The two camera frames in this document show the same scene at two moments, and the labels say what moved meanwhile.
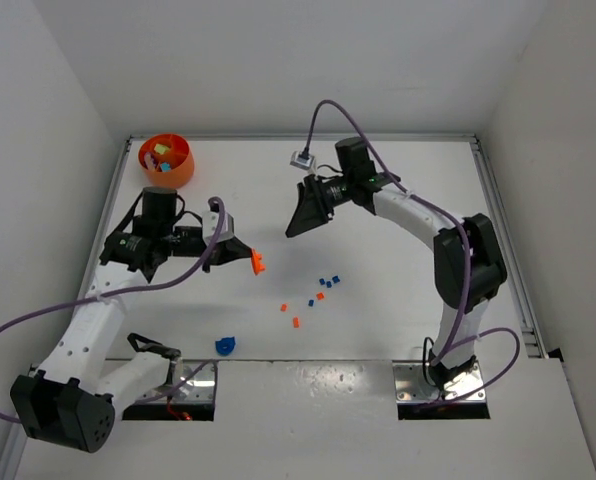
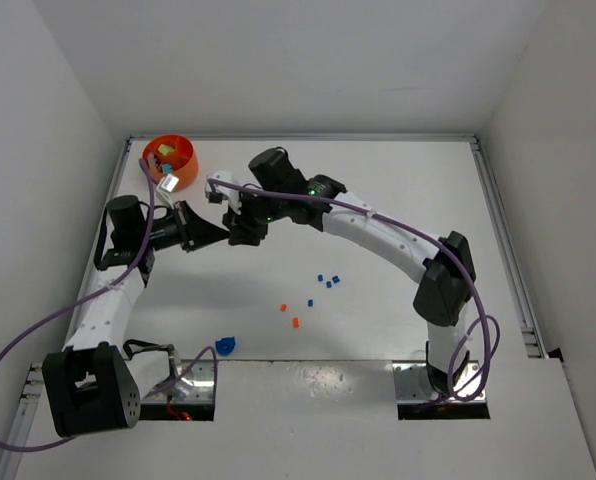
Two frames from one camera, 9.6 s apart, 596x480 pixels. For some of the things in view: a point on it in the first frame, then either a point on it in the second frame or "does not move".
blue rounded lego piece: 225,346 does not move
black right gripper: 319,198 -> 248,220
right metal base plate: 412,386 does not move
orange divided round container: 168,158 does not move
